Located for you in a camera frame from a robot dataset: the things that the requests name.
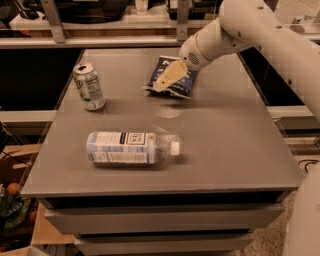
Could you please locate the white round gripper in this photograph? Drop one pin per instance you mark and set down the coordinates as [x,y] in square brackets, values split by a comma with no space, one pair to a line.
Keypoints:
[190,56]

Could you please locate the blue chip bag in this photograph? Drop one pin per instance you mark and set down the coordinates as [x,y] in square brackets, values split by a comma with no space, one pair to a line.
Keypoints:
[182,88]

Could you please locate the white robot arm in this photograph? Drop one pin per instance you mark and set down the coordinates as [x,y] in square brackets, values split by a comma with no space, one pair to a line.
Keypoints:
[251,23]

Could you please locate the blue label plastic bottle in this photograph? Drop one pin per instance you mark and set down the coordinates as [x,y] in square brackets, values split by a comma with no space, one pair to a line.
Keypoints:
[131,147]

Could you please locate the green snack bag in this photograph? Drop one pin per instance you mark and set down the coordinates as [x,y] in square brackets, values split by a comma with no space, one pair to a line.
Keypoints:
[13,210]

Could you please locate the green white soda can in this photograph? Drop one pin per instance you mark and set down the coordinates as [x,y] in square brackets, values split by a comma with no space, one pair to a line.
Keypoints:
[88,85]

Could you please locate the black bin left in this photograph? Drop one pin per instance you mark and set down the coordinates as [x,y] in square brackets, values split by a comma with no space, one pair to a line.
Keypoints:
[91,11]

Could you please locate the grey upper drawer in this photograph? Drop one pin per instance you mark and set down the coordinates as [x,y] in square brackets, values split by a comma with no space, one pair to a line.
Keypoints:
[116,220]

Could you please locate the grey drawer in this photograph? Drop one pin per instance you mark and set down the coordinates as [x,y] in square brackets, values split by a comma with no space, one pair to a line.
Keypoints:
[169,244]
[116,220]

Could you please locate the grey lower drawer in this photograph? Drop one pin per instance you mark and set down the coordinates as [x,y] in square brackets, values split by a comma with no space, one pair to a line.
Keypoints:
[169,244]

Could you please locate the orange fruit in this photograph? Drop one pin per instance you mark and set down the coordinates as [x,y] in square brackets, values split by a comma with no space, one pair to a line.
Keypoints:
[13,188]

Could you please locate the cardboard box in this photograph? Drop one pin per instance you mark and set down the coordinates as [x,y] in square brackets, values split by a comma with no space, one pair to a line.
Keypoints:
[46,239]

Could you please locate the metal shelf rail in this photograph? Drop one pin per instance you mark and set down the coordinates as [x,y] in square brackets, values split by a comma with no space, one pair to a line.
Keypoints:
[153,28]

